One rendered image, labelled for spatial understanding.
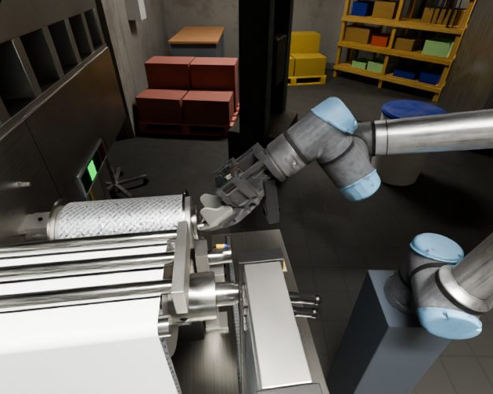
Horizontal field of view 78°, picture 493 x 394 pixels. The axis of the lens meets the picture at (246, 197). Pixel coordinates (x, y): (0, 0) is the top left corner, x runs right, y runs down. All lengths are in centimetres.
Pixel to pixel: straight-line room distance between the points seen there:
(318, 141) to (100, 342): 42
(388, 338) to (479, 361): 123
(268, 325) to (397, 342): 81
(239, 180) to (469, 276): 51
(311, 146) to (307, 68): 537
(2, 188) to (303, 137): 56
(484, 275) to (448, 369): 140
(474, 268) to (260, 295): 54
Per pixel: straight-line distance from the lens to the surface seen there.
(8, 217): 72
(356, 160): 57
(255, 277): 32
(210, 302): 41
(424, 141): 70
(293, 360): 28
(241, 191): 57
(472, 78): 443
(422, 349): 115
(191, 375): 87
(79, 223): 67
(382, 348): 110
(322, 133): 54
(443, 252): 90
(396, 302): 102
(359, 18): 619
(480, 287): 79
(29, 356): 36
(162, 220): 62
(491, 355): 230
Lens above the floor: 170
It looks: 37 degrees down
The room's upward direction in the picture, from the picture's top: straight up
